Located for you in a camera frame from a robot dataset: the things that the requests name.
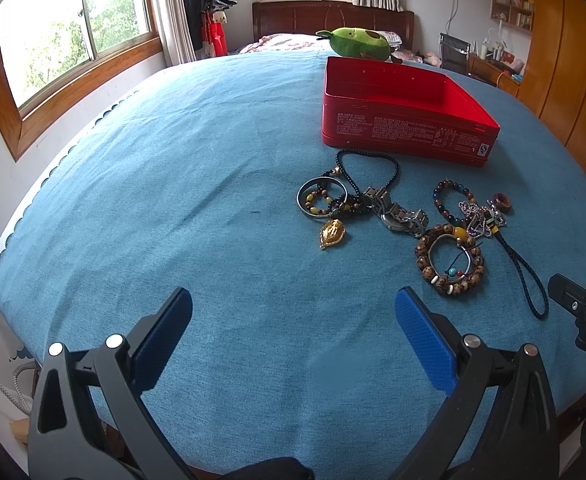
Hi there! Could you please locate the black cord lanyard charm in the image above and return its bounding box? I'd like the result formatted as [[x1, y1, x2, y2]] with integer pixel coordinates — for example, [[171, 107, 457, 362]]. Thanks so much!
[[488, 220, 550, 322]]

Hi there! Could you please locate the large wooden bead bracelet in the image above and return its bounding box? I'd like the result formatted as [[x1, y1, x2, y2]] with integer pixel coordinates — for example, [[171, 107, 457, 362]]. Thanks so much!
[[413, 223, 486, 297]]

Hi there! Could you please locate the dark multicolour bead bracelet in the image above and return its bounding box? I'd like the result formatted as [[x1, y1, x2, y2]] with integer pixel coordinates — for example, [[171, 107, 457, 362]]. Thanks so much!
[[432, 178, 478, 228]]

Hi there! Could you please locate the gold pendant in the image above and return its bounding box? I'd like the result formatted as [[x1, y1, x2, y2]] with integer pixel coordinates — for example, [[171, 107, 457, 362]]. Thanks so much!
[[319, 219, 346, 250]]

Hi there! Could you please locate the silver bangle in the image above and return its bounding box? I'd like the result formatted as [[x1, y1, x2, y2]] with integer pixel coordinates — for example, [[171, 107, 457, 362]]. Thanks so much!
[[296, 176, 349, 220]]

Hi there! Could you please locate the silver metal watch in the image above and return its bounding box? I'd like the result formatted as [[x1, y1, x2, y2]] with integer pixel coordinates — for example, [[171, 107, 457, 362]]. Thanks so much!
[[363, 188, 428, 238]]

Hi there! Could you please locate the wooden wardrobe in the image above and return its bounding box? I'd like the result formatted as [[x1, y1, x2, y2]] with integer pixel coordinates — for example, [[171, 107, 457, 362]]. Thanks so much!
[[517, 0, 586, 174]]

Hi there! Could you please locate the wooden desk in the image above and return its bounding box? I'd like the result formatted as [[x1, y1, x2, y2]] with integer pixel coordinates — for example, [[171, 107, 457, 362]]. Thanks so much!
[[468, 54, 521, 98]]

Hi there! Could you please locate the black desk chair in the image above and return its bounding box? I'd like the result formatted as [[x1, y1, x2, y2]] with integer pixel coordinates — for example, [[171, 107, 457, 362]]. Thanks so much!
[[439, 32, 471, 76]]

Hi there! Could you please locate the blue bed cover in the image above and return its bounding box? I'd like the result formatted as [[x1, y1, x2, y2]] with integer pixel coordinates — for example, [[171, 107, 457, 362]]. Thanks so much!
[[0, 52, 586, 479]]

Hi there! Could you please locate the red tin box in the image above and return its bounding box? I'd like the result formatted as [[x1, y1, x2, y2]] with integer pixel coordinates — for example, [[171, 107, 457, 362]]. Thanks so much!
[[321, 56, 500, 167]]

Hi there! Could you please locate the folded patterned blanket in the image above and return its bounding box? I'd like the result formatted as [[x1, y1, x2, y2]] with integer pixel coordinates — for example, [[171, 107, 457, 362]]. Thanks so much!
[[378, 30, 404, 51]]

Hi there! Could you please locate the green avocado plush toy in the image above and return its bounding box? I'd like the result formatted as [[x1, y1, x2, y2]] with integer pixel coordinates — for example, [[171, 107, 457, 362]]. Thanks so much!
[[316, 27, 402, 63]]

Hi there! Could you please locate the side window curtain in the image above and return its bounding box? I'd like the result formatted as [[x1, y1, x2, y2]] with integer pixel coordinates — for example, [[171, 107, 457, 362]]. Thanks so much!
[[153, 0, 196, 67]]

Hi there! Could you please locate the wooden framed side window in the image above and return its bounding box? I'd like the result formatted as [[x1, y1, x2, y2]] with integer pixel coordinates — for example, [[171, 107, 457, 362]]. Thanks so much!
[[0, 0, 162, 159]]

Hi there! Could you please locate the wooden headboard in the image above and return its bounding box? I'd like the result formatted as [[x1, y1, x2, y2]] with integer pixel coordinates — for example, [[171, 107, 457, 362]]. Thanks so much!
[[252, 0, 415, 50]]

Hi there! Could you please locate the coat rack with clothes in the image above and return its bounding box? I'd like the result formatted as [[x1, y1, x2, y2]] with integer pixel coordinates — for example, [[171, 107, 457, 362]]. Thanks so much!
[[183, 0, 238, 58]]

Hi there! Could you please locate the thin silver bracelet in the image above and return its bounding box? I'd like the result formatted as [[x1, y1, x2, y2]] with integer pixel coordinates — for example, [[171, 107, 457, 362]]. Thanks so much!
[[426, 232, 476, 283]]

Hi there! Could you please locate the black bead necklace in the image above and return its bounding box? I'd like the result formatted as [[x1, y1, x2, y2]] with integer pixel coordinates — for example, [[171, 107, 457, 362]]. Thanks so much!
[[322, 148, 400, 219]]

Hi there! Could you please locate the wall shelf with books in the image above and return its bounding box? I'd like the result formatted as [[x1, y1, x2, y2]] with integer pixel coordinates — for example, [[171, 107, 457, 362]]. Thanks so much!
[[490, 0, 536, 34]]

